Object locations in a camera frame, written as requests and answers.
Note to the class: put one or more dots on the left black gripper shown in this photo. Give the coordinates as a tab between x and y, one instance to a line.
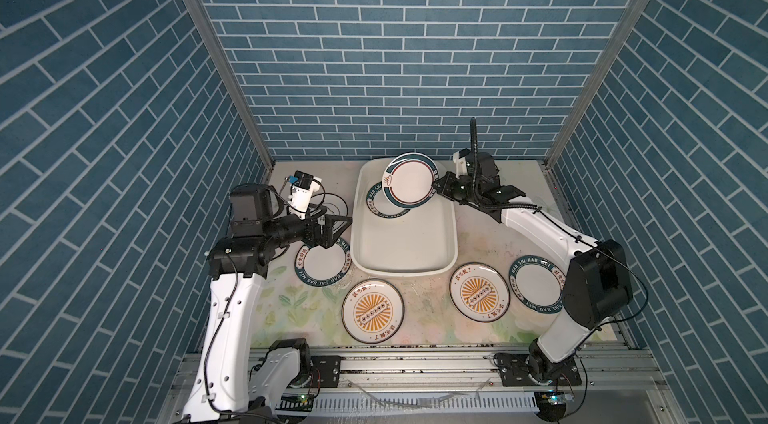
324	239

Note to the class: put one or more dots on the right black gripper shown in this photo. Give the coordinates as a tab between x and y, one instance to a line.
445	190

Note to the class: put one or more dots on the green lettered rim plate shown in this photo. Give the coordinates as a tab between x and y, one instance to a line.
379	205
538	284
320	267

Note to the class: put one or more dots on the green red ring plate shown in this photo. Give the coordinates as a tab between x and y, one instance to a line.
407	180

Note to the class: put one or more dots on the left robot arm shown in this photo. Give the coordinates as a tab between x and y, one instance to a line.
226	389

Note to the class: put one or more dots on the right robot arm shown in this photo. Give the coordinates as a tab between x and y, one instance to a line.
593	279

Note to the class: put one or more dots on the white plastic bin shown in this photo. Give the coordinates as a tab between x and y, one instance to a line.
424	242

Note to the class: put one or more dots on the white plate thin dark rim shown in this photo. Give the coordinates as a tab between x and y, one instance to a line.
334	204

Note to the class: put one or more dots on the left orange sunburst plate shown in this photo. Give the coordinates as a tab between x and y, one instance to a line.
373	311

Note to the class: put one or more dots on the orange sunburst plate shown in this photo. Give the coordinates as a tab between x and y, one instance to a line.
373	311
479	293

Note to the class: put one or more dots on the right orange sunburst plate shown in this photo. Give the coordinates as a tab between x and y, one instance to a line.
479	293

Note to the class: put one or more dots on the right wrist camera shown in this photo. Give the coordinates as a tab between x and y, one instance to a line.
459	160

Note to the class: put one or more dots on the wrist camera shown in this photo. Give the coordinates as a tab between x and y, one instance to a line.
459	160
303	187

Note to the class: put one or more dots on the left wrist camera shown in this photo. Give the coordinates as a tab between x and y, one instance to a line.
303	187

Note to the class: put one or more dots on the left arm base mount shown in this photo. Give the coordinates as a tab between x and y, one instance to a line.
286	366

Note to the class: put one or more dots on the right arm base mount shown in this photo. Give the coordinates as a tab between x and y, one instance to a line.
520	370

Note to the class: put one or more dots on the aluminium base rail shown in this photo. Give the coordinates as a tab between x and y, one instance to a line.
607	383

